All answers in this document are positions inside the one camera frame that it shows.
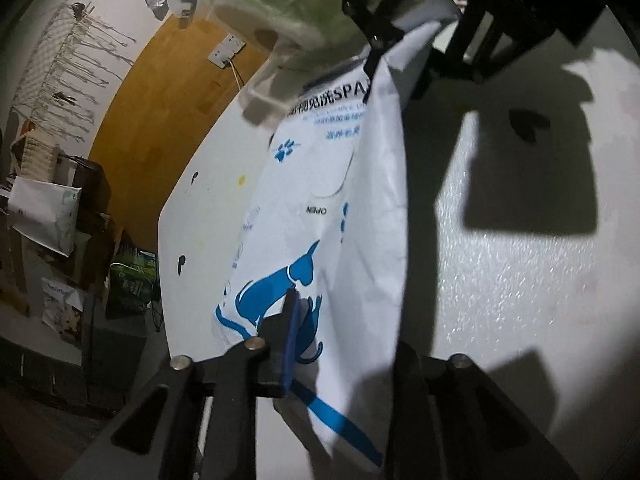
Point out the printed snack bag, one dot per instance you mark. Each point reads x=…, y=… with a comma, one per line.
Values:
x=60, y=305

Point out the cream macrame wall hanging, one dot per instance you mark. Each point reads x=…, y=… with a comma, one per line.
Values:
x=65, y=60

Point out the white tote bag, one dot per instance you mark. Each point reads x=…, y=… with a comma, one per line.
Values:
x=45, y=215

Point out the white wall socket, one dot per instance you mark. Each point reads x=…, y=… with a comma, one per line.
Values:
x=226, y=51

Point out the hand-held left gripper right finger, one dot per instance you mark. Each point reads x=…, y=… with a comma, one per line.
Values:
x=420, y=400

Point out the beige crochet house bag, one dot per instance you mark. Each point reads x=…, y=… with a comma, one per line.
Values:
x=37, y=157

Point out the clear plastic storage container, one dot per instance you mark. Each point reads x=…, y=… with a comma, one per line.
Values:
x=257, y=105

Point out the green carton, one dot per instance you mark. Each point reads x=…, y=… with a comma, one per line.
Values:
x=131, y=280

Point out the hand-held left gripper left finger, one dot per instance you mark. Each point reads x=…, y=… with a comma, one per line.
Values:
x=292, y=340

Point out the white blue-printed wipes packet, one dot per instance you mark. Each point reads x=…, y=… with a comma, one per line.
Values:
x=325, y=185

